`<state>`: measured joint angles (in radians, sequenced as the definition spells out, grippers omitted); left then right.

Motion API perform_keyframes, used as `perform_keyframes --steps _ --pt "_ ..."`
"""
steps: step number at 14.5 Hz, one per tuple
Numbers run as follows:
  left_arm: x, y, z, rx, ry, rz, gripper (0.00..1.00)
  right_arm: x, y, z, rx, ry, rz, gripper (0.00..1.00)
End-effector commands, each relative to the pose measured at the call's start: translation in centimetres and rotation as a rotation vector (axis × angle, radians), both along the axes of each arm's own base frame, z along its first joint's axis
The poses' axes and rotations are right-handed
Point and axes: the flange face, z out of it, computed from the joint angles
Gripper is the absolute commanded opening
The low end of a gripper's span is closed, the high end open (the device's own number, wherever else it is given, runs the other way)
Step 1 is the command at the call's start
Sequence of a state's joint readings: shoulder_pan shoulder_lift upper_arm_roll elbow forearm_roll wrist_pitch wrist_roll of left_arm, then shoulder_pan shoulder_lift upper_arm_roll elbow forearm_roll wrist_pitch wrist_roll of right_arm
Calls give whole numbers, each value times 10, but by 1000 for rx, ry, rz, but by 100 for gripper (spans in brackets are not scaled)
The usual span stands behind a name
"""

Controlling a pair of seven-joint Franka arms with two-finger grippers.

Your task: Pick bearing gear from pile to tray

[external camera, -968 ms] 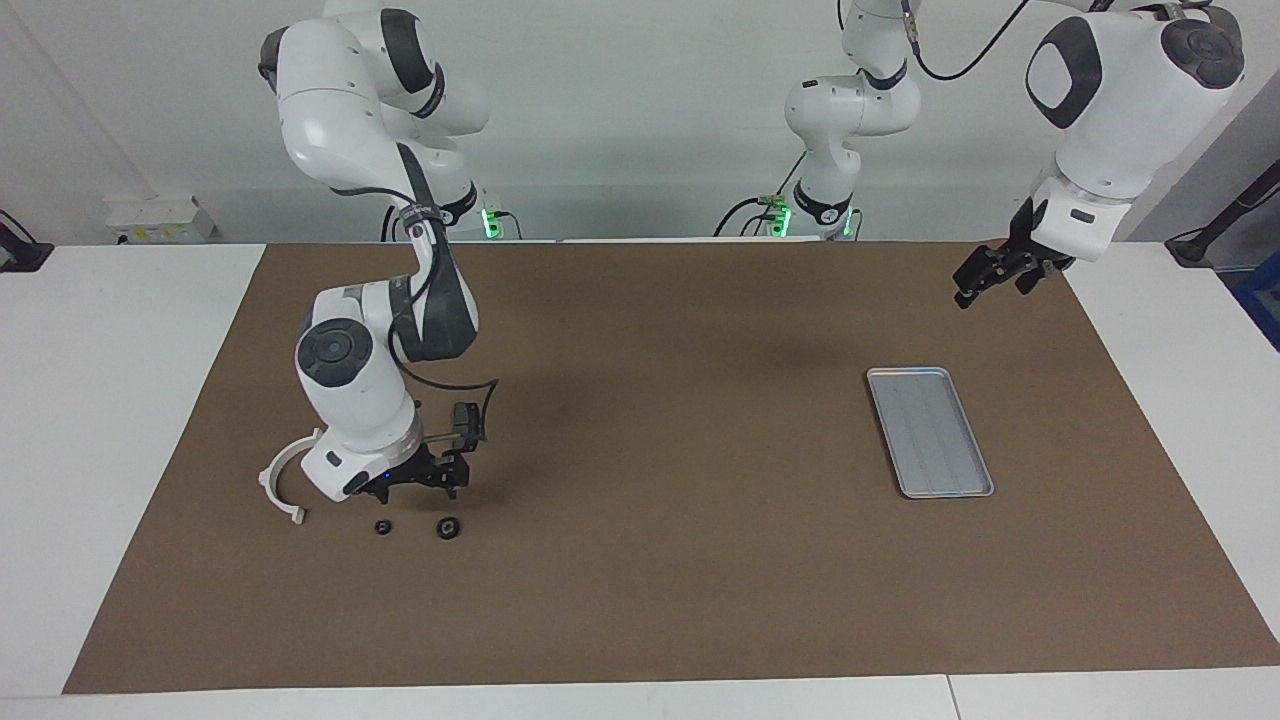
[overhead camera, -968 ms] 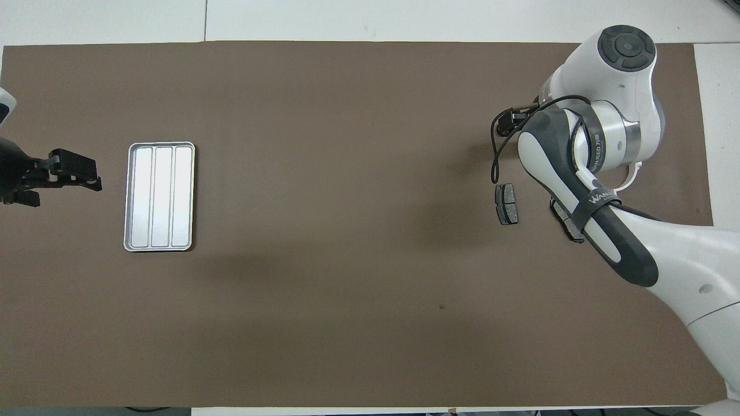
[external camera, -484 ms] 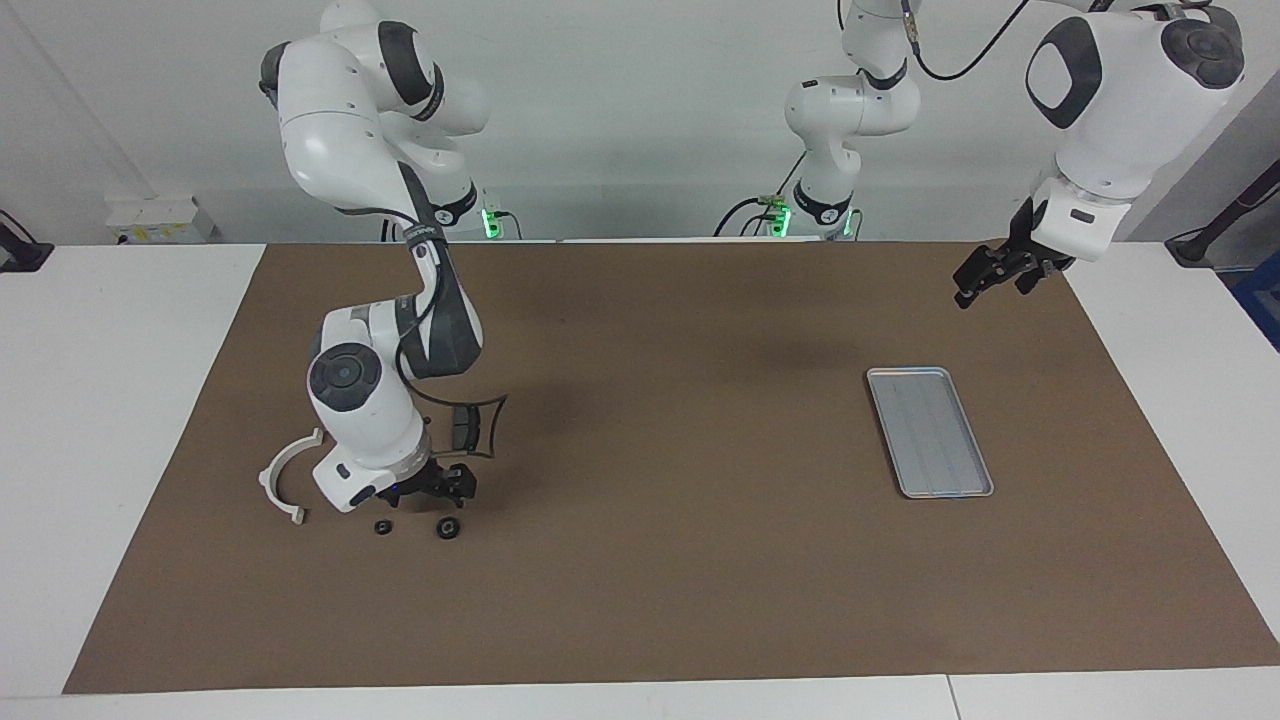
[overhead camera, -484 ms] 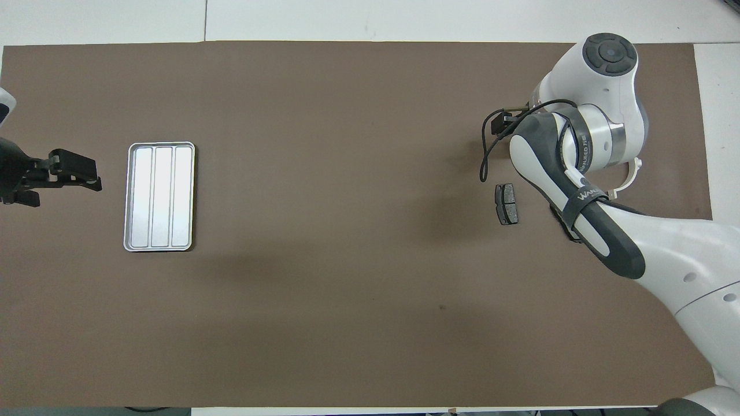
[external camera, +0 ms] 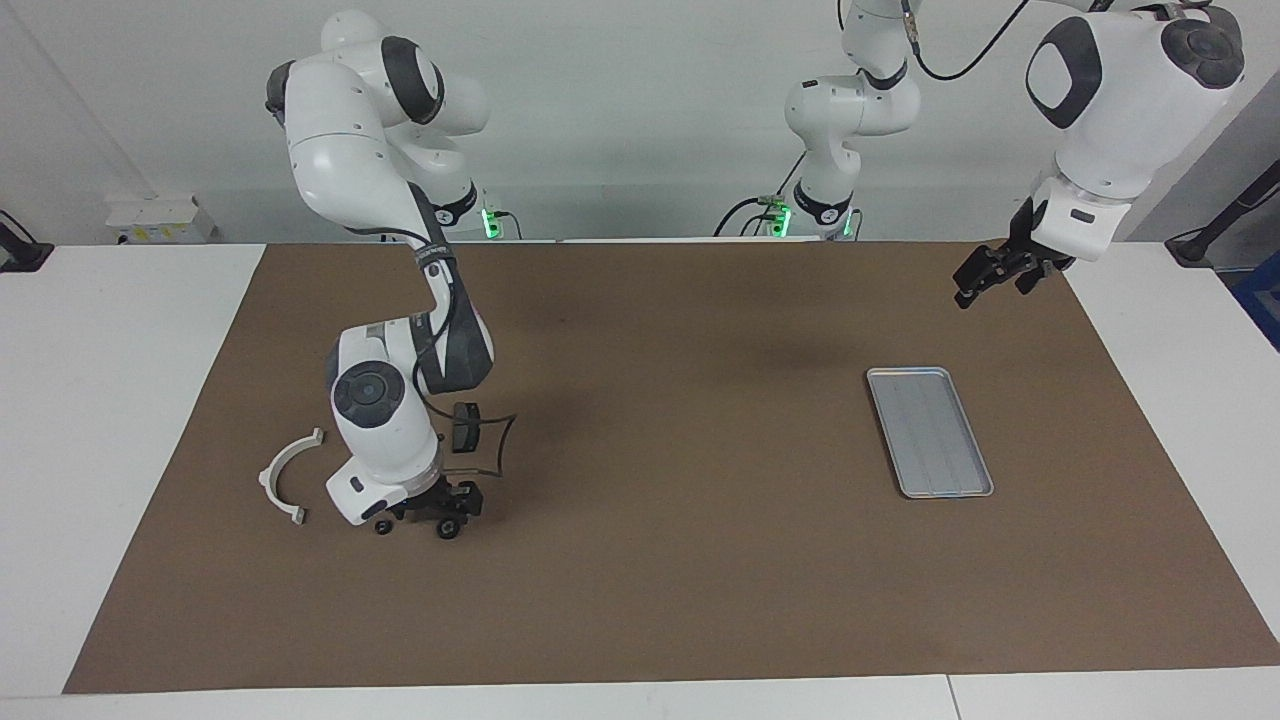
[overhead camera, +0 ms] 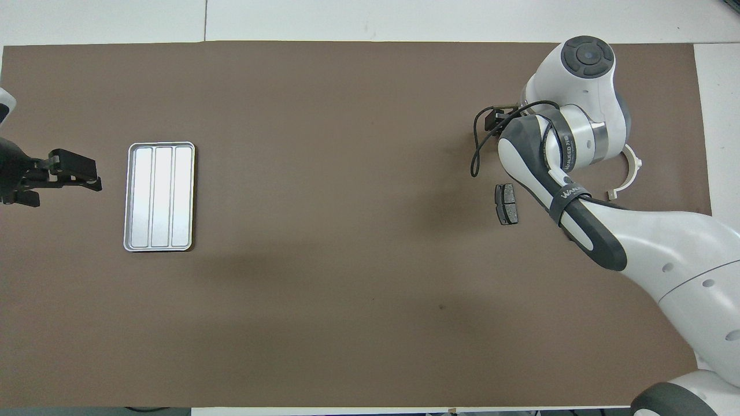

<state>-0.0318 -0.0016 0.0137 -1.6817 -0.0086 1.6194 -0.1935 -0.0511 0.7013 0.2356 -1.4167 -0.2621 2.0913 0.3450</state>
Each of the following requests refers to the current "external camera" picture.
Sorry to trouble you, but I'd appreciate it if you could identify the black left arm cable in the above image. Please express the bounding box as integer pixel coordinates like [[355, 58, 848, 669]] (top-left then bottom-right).
[[900, 0, 1033, 82]]

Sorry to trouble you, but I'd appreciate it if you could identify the black base cable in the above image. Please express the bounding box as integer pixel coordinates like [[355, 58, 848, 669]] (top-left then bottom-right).
[[713, 150, 809, 238]]

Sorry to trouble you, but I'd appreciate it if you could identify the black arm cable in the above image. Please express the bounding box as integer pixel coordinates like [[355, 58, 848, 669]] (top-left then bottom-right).
[[410, 225, 519, 481], [900, 0, 1033, 82]]

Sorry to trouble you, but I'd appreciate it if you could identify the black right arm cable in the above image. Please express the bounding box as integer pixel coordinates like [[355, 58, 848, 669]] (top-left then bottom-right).
[[410, 225, 519, 481]]

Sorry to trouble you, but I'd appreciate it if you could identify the brown table mat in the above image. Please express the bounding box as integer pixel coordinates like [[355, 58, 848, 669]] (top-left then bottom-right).
[[62, 240, 1280, 696]]

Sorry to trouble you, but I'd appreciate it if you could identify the white curved plastic bracket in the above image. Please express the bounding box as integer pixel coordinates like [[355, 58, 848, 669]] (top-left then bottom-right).
[[258, 428, 326, 526]]

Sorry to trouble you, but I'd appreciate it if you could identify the white power strip box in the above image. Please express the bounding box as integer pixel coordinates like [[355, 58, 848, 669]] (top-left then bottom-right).
[[105, 195, 216, 246]]

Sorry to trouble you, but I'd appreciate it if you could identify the silver metal tray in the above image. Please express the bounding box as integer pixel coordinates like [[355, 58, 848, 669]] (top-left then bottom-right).
[[866, 367, 995, 499]]

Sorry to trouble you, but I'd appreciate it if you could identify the black table clamp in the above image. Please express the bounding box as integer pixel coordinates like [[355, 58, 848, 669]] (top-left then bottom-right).
[[0, 210, 54, 273]]

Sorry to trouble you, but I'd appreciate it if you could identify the blue crate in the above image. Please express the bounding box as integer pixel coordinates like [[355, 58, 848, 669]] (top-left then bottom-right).
[[1232, 262, 1280, 351]]

